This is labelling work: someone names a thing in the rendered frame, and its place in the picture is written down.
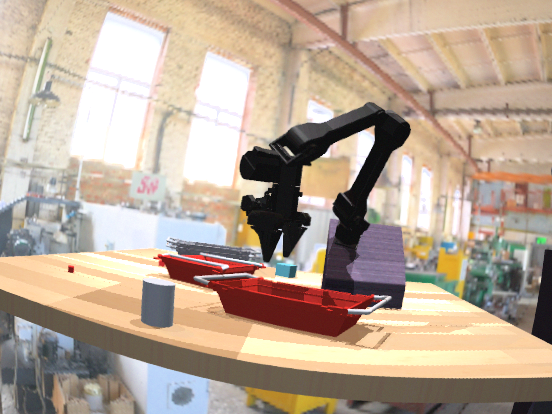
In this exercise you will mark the small teal block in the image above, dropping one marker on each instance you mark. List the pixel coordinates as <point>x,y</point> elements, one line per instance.
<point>286,270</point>

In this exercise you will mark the red plastic tray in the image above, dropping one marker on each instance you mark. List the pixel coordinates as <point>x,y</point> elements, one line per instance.
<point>183,270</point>

